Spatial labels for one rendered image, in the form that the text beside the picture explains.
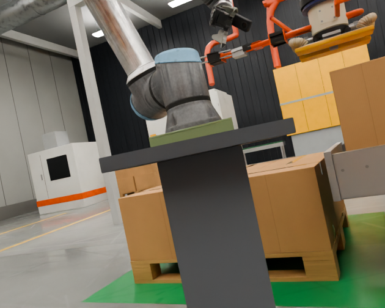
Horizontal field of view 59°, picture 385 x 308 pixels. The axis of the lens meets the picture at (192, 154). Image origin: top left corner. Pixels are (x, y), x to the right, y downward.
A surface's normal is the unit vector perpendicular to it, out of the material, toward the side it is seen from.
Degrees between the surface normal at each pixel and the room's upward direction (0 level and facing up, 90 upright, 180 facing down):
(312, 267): 90
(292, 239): 90
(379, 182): 90
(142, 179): 90
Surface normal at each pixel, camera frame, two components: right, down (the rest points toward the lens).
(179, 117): -0.45, -0.30
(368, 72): -0.46, 0.09
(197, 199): -0.04, 0.00
